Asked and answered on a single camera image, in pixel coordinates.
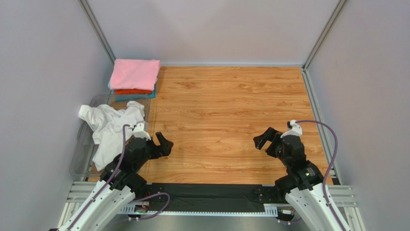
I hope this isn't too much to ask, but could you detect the white t-shirt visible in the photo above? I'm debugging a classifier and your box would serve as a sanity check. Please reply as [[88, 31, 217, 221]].
[[78, 101, 145, 171]]

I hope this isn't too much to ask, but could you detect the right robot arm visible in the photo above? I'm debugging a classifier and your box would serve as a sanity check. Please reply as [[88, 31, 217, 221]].
[[253, 126, 351, 231]]

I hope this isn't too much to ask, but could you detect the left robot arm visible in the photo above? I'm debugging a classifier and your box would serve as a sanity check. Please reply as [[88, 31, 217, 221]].
[[59, 132, 174, 231]]

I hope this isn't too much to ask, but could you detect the black base mat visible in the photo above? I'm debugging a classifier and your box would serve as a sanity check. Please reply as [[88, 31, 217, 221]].
[[144, 183, 287, 213]]

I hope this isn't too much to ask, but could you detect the teal folded t-shirt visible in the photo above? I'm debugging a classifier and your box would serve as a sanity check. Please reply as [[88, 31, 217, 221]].
[[107, 82, 157, 102]]

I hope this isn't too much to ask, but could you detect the clear plastic bin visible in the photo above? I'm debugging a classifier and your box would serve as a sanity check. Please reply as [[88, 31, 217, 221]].
[[70, 94, 151, 181]]

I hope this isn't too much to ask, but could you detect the orange folded t-shirt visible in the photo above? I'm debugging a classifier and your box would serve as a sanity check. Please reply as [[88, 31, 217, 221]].
[[115, 89, 154, 95]]

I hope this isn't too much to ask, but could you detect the pink folded t-shirt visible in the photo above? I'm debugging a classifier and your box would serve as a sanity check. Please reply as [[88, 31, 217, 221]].
[[109, 59, 161, 91]]

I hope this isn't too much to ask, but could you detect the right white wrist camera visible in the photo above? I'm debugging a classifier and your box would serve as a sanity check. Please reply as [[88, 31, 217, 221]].
[[281, 120, 303, 139]]

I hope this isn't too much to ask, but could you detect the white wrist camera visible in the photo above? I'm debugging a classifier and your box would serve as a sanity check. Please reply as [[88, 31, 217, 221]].
[[281, 120, 303, 139], [129, 122, 152, 140]]

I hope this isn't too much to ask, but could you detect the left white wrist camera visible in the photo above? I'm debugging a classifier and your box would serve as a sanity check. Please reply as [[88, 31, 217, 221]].
[[129, 122, 152, 140]]

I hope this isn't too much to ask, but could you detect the right aluminium frame post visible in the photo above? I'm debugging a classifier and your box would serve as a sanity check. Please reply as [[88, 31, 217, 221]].
[[303, 0, 348, 71]]

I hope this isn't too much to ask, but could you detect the aluminium frame post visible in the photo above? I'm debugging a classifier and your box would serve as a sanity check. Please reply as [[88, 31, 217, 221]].
[[303, 0, 348, 71], [78, 0, 115, 65]]

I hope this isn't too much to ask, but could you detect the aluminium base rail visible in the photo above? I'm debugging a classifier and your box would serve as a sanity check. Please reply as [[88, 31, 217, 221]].
[[60, 181, 366, 231]]

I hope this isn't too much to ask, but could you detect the left aluminium frame post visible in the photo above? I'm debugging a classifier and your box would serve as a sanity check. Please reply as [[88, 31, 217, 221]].
[[78, 0, 115, 65]]

